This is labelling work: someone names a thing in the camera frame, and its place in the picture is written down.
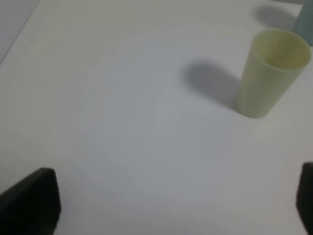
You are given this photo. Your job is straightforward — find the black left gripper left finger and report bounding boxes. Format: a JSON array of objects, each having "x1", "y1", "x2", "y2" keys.
[{"x1": 0, "y1": 168, "x2": 61, "y2": 235}]

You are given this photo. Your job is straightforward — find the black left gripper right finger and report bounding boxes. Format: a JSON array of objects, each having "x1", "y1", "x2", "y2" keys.
[{"x1": 296, "y1": 162, "x2": 313, "y2": 235}]

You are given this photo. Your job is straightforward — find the pale yellow plastic cup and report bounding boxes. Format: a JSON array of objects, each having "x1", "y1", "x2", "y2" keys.
[{"x1": 236, "y1": 29, "x2": 312, "y2": 118}]

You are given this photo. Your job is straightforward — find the teal plastic cup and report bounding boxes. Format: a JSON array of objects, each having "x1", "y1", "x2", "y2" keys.
[{"x1": 293, "y1": 0, "x2": 313, "y2": 47}]

